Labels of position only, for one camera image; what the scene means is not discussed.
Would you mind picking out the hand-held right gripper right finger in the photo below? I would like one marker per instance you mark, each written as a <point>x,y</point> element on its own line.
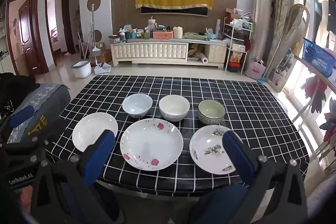
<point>236,155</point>

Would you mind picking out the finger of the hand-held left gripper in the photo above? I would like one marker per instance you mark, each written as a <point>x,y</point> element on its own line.
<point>22,114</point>
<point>26,146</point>

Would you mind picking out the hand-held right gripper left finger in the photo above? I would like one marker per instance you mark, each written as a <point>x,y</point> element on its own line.
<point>101,153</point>

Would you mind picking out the plain white plate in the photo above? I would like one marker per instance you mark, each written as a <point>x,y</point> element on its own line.
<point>90,129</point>

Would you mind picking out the floral print white plate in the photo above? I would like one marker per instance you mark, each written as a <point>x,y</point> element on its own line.
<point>207,150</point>

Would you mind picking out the pink petal white plate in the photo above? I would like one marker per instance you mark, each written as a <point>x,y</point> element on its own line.
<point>151,145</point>

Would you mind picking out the pale blue bowl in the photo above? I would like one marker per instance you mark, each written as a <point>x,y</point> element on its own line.
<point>137,105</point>

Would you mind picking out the white bowl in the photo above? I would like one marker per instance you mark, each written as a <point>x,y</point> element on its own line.
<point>174,107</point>

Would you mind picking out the black garment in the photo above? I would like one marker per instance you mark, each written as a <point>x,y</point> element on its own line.
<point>15,87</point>

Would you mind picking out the person's right leg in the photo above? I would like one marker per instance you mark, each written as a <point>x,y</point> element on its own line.
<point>220,197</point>

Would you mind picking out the green patterned bowl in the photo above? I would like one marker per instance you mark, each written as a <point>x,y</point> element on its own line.
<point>211,111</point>

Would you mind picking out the white mop bucket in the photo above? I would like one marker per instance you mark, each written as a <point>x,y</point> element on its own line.
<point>81,69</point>

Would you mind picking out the white dustpan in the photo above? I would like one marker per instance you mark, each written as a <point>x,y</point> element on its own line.
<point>101,68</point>

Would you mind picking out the brown wooden door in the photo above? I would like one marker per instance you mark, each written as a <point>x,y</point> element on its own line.
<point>25,29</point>

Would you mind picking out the black checked tablecloth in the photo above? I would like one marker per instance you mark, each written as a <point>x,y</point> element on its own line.
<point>183,87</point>

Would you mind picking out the pink bag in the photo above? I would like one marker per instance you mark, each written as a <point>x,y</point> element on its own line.
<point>254,70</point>

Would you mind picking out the white clothes drying rack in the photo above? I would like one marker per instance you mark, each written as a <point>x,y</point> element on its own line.
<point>309,108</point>

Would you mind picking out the white metal shelf rack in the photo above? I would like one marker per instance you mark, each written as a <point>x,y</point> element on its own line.
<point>236,56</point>

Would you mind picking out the cardboard boxes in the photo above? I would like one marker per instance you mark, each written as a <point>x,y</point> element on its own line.
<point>103,52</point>

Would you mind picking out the pink hanging cloth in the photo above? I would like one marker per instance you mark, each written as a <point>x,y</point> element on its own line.
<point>315,90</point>

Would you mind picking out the white paper roll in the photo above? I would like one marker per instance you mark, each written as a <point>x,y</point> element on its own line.
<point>204,58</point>

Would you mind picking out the white mop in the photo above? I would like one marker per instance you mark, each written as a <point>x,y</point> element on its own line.
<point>92,29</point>

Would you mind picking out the cream tufted television cabinet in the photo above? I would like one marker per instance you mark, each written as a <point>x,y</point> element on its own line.
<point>149,52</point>

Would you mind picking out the blue plastic basket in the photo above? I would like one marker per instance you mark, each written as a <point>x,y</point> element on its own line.
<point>317,57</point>

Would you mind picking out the pink box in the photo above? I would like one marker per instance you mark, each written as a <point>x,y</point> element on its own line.
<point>162,35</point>

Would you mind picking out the standing air conditioner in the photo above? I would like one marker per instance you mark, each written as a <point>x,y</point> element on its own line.
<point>260,24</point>

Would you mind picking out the cream jar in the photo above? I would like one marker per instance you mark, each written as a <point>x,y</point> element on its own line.
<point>178,32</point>

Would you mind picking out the black television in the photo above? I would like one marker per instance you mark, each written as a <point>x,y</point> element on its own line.
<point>178,11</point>

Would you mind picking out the beige curtain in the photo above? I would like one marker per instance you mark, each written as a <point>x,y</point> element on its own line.
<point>279,3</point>

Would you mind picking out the round brown wall disc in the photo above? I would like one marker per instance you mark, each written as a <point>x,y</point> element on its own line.
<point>98,35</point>
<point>93,3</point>

